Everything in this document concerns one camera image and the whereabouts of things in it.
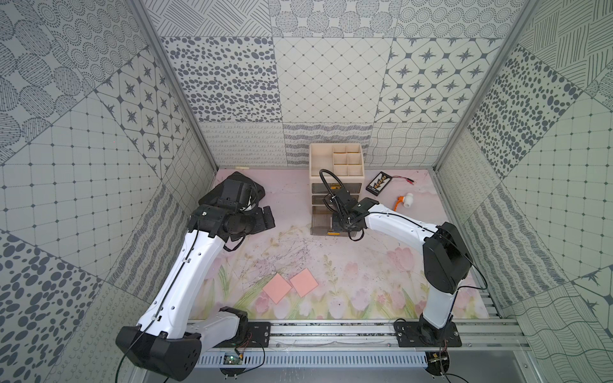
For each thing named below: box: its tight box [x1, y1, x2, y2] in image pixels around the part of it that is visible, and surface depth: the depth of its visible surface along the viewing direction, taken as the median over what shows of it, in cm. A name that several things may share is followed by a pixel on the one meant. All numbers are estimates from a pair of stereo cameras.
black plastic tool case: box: [198, 170, 265, 209], surface depth 56 cm
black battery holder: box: [365, 170, 393, 197], surface depth 116 cm
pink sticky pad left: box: [261, 272, 293, 305], surface depth 85 cm
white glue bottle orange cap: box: [392, 193, 414, 212], surface depth 109 cm
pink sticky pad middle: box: [288, 268, 319, 299], surface depth 86 cm
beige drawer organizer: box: [308, 142, 365, 231], surface depth 91 cm
